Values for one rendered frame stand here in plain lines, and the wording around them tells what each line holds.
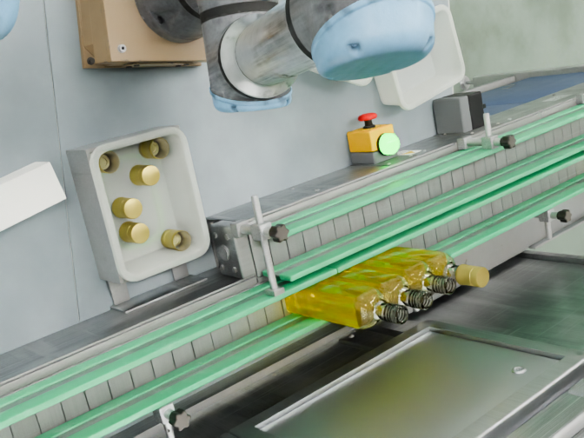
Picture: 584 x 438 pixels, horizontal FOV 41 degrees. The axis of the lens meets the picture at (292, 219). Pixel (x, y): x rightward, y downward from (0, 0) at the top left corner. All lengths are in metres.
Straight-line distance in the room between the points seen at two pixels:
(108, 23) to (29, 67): 0.15
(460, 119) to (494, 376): 0.70
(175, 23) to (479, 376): 0.72
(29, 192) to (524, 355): 0.81
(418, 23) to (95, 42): 0.68
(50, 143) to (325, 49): 0.67
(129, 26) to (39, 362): 0.52
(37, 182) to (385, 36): 0.67
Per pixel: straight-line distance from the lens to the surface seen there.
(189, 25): 1.25
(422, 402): 1.22
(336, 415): 1.23
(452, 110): 1.79
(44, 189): 1.23
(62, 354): 1.21
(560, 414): 1.16
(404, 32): 0.71
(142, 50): 1.26
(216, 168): 1.44
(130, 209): 1.28
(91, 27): 1.29
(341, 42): 0.71
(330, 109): 1.61
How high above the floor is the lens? 1.96
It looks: 51 degrees down
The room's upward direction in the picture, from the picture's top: 95 degrees clockwise
